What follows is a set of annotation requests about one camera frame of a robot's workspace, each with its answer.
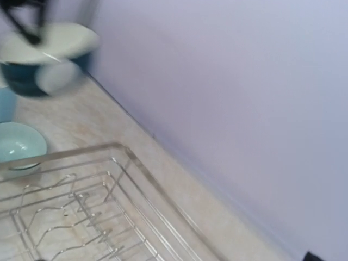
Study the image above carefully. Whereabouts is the metal wire dish rack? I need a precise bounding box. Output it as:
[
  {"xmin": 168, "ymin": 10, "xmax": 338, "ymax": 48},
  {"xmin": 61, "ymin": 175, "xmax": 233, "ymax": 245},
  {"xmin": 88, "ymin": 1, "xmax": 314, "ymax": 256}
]
[{"xmin": 1, "ymin": 142, "xmax": 227, "ymax": 260}]

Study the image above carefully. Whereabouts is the grey green bowl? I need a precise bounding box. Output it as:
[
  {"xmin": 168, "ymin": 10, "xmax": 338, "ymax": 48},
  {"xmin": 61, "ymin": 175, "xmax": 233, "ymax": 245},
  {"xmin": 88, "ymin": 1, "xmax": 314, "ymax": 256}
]
[{"xmin": 1, "ymin": 122, "xmax": 48, "ymax": 163}]

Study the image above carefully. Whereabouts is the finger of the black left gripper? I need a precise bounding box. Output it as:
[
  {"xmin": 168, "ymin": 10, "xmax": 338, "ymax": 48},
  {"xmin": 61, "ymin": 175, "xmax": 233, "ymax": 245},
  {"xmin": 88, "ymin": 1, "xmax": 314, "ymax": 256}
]
[{"xmin": 1, "ymin": 0, "xmax": 49, "ymax": 46}]

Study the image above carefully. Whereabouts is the light blue faceted mug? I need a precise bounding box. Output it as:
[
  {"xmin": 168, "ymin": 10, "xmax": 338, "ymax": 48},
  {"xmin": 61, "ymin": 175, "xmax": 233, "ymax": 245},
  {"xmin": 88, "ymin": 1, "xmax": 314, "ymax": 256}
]
[{"xmin": 0, "ymin": 87, "xmax": 17, "ymax": 123}]

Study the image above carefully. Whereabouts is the dark teal bowl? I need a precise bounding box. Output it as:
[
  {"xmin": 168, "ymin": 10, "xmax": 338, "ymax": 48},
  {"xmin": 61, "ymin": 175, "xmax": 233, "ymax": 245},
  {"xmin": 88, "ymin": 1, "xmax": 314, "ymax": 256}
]
[{"xmin": 1, "ymin": 22, "xmax": 100, "ymax": 98}]

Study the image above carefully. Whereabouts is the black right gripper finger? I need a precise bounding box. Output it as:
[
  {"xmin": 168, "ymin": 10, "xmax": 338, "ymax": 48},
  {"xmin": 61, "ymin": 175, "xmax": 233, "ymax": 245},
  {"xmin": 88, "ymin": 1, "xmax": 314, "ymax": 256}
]
[{"xmin": 302, "ymin": 251, "xmax": 324, "ymax": 261}]

